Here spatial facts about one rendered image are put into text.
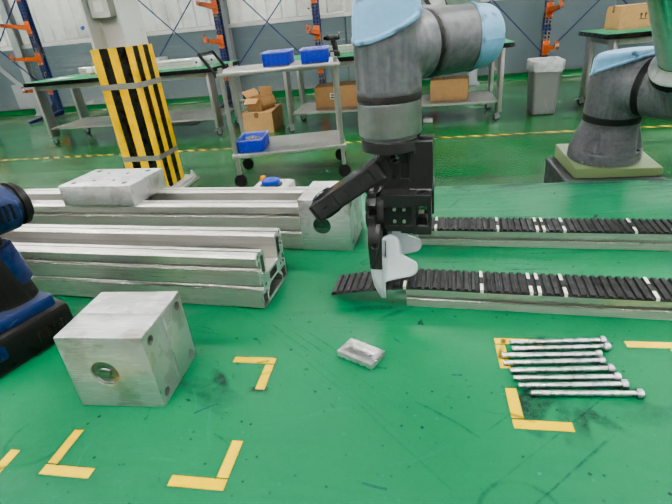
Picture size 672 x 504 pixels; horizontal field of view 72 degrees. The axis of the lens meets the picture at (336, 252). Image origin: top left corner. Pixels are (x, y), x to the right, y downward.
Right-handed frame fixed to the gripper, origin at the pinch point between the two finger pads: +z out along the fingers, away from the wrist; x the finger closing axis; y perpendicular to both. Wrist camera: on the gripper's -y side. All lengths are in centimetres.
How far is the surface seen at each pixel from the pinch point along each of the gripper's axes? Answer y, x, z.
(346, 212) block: -7.7, 14.1, -4.2
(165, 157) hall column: -216, 264, 53
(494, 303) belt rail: 15.2, -2.0, 1.9
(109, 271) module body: -40.8, -4.9, -2.3
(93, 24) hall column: -244, 261, -45
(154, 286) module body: -33.7, -4.9, 0.0
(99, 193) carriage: -55, 14, -8
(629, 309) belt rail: 31.0, -1.8, 1.9
